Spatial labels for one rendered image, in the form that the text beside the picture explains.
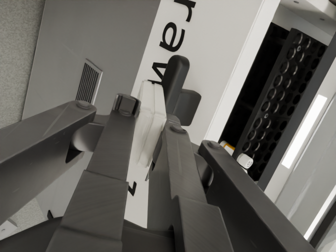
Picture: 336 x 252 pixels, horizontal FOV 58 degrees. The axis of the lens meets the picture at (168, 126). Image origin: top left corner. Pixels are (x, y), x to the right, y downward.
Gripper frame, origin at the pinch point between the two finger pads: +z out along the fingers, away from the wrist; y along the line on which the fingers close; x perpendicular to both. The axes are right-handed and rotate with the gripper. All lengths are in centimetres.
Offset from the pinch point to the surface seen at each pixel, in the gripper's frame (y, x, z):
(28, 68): -36, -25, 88
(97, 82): -8.3, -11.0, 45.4
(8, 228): -32, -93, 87
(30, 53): -36, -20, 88
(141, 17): -3.2, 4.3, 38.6
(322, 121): 16.9, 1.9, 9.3
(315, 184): 18.2, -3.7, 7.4
